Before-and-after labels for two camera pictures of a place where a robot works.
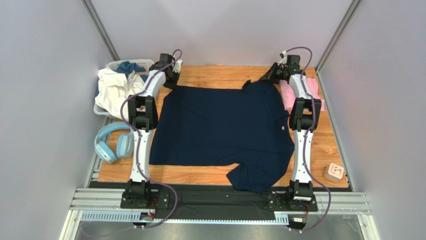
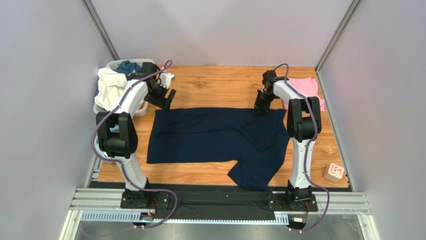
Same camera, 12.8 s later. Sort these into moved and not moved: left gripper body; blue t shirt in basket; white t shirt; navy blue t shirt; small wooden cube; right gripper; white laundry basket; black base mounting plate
Moved: navy blue t shirt; left gripper body; right gripper
Not moved: blue t shirt in basket; white laundry basket; small wooden cube; white t shirt; black base mounting plate
